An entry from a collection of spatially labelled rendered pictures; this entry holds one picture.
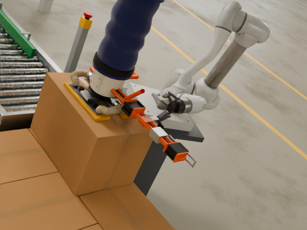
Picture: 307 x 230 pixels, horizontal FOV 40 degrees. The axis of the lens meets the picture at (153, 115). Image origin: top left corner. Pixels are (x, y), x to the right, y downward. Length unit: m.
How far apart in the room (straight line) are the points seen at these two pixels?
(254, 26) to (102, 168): 1.18
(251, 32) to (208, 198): 1.68
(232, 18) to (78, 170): 1.22
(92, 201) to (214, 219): 1.46
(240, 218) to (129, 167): 1.58
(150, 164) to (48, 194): 1.03
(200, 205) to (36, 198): 1.73
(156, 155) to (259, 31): 1.13
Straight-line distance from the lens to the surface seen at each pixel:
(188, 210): 3.51
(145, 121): 2.09
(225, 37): 2.53
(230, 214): 3.74
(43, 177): 2.39
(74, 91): 2.37
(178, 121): 2.82
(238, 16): 2.55
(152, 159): 3.08
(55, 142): 2.46
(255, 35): 2.60
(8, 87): 3.07
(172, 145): 1.99
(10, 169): 2.39
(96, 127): 2.17
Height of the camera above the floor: 2.11
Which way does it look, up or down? 28 degrees down
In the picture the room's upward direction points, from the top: 25 degrees clockwise
